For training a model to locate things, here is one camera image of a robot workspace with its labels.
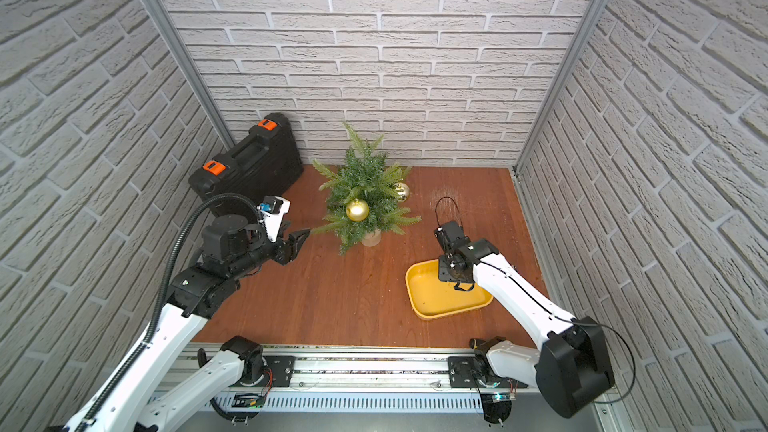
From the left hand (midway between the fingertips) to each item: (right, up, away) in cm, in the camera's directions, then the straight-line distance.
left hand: (302, 222), depth 70 cm
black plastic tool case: (-20, +17, +25) cm, 36 cm away
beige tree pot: (+15, -8, +23) cm, 29 cm away
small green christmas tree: (+14, +12, +5) cm, 19 cm away
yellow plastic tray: (+33, -24, +16) cm, 44 cm away
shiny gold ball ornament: (+13, +3, 0) cm, 14 cm away
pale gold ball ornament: (+24, +7, +6) cm, 26 cm away
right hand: (+40, -16, +13) cm, 45 cm away
